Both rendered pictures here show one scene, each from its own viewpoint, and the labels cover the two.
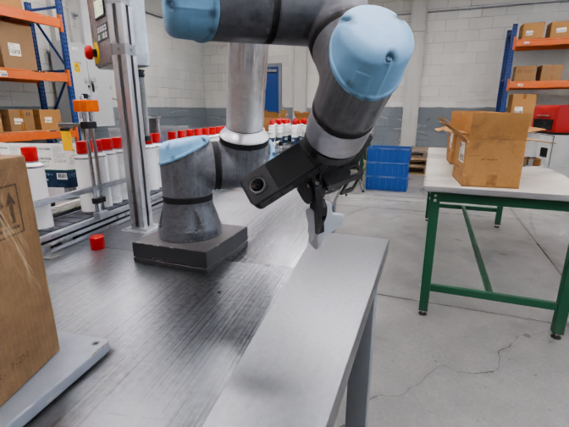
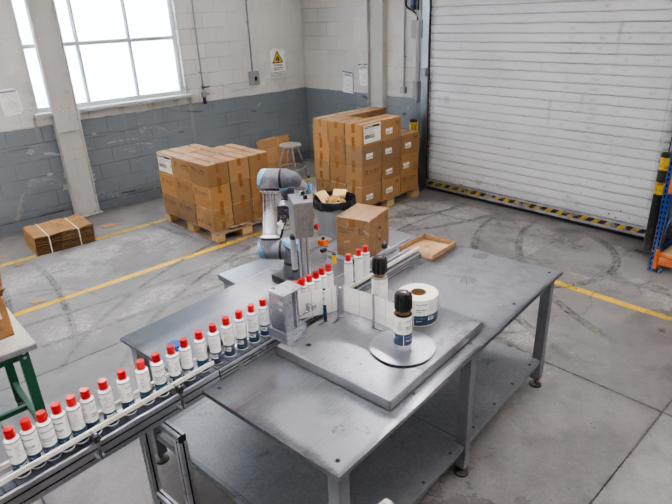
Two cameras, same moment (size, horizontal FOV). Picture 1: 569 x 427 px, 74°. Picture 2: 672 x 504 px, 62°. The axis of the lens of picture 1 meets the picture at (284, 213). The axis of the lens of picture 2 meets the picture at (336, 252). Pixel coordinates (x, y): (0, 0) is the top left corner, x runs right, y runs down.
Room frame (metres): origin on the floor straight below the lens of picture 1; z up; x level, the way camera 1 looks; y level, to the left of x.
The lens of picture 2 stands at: (3.48, 1.86, 2.34)
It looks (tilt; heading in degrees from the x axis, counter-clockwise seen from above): 23 degrees down; 207
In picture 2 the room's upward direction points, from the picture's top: 2 degrees counter-clockwise
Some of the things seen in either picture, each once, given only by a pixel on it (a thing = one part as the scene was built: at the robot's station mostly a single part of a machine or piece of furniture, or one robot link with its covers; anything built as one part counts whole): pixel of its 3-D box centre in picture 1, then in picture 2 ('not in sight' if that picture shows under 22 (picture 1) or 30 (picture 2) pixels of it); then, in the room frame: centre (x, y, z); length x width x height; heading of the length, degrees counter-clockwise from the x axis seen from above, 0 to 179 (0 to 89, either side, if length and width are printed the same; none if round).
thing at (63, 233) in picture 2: not in sight; (59, 233); (-0.41, -3.72, 0.11); 0.65 x 0.54 x 0.22; 156
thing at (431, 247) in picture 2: not in sight; (427, 246); (0.10, 0.83, 0.85); 0.30 x 0.26 x 0.04; 165
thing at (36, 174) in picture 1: (35, 189); (348, 270); (0.91, 0.61, 0.98); 0.05 x 0.05 x 0.20
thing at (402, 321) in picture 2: not in sight; (402, 319); (1.38, 1.11, 1.04); 0.09 x 0.09 x 0.29
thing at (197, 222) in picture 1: (189, 213); (293, 267); (0.88, 0.23, 0.93); 0.15 x 0.15 x 0.10
